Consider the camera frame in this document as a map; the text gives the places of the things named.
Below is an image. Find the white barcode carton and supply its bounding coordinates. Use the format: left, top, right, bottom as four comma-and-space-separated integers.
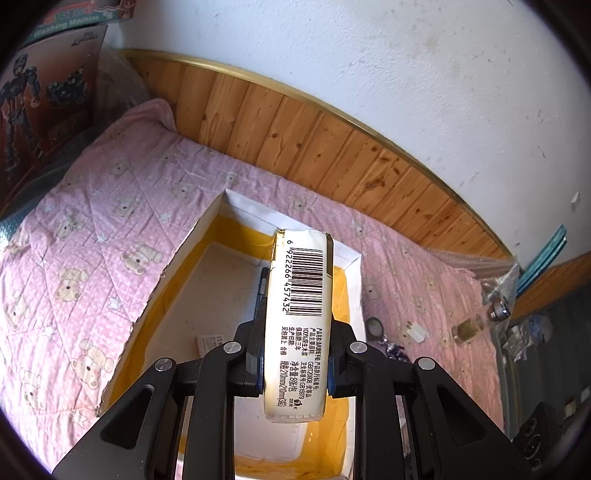
263, 229, 334, 423

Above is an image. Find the teal board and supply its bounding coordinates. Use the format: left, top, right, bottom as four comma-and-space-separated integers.
516, 225, 567, 299

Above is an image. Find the clear glass jar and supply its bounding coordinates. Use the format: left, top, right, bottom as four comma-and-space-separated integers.
452, 297, 511, 345

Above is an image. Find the white cardboard box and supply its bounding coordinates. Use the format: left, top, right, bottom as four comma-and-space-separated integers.
100, 190, 355, 479

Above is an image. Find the black marker pen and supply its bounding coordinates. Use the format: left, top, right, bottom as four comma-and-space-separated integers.
254, 267, 270, 321

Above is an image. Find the red white small box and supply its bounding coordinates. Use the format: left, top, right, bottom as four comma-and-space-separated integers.
197, 334, 224, 358

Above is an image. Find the robot toy box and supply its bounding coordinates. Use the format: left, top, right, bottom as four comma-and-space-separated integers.
1, 25, 106, 204

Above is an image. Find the washing machine toy box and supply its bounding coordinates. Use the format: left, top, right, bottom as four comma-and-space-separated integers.
23, 0, 137, 46

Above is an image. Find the white charger plug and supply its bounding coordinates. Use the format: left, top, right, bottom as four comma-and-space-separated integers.
403, 322, 429, 344

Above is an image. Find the green tape roll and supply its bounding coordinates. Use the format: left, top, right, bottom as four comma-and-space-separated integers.
366, 316, 385, 343

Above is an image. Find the pink bear quilt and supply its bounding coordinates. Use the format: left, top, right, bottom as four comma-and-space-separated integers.
1, 99, 503, 469

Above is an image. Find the clear plastic bag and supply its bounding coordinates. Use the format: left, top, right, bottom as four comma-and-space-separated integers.
481, 265, 553, 362

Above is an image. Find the purple silver action figure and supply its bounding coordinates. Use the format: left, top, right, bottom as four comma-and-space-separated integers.
385, 342, 411, 363

